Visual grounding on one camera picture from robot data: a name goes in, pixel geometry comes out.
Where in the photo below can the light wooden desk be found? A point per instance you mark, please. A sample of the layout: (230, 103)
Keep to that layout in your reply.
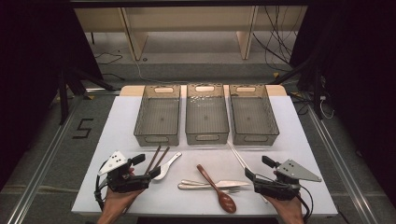
(186, 18)

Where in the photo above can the person's left hand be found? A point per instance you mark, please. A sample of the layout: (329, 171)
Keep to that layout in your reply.
(118, 200)

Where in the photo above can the dark curtain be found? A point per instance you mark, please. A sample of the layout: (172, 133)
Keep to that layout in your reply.
(28, 77)
(358, 77)

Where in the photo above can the aluminium floor rail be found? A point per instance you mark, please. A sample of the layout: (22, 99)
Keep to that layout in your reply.
(342, 161)
(40, 174)

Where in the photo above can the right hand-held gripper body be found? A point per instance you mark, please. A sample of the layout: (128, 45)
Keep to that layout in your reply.
(274, 188)

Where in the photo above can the grey transparent plastic bin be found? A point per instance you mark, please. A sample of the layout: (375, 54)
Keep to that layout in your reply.
(252, 116)
(158, 116)
(207, 116)

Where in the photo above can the brown wooden spoon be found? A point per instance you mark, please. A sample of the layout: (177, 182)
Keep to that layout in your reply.
(226, 201)

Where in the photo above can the white ceramic spoon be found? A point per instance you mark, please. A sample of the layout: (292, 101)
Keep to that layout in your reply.
(169, 163)

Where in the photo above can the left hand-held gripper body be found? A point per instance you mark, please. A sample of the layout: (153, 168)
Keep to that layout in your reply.
(126, 182)

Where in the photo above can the person's right hand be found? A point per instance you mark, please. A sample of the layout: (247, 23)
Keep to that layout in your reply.
(289, 207)

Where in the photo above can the black metal stand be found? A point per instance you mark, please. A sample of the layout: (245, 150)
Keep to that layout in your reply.
(63, 99)
(317, 93)

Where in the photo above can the white table mat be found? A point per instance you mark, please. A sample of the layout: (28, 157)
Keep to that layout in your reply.
(199, 158)

